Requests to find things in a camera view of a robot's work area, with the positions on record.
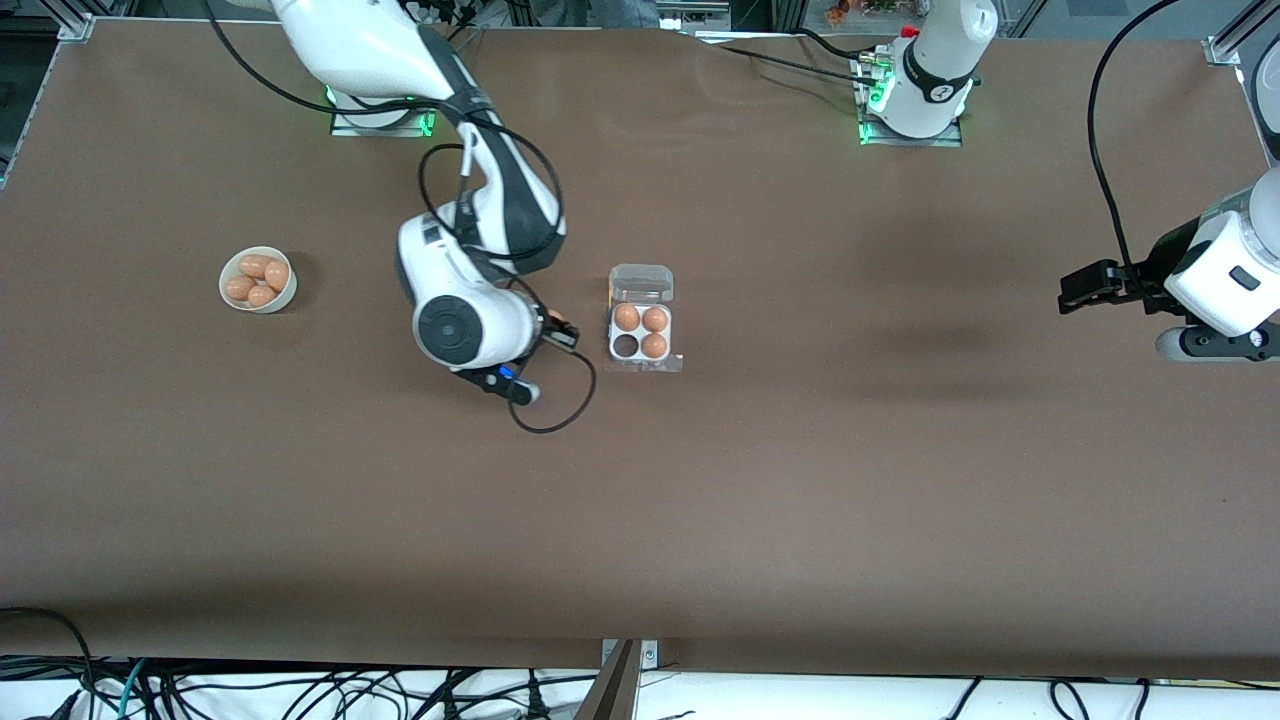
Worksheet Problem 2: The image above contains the clear plastic egg carton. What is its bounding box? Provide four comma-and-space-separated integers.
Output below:
606, 263, 676, 365

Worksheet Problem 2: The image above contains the brown table cover sheet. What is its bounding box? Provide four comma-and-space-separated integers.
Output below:
0, 20, 1280, 683

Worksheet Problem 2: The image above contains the white bowl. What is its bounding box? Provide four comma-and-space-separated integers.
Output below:
218, 246, 298, 315

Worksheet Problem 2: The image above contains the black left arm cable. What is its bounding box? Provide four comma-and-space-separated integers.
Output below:
1087, 0, 1181, 291

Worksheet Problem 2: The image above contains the black base cable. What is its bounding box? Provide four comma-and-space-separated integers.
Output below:
795, 28, 881, 67
700, 42, 881, 89

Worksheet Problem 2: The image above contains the dark metal post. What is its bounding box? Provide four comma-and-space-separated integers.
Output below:
573, 640, 641, 720

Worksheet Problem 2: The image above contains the teal cable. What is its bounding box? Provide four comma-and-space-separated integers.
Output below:
116, 658, 149, 720

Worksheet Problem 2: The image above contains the black looped cable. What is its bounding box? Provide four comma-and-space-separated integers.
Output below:
0, 607, 97, 720

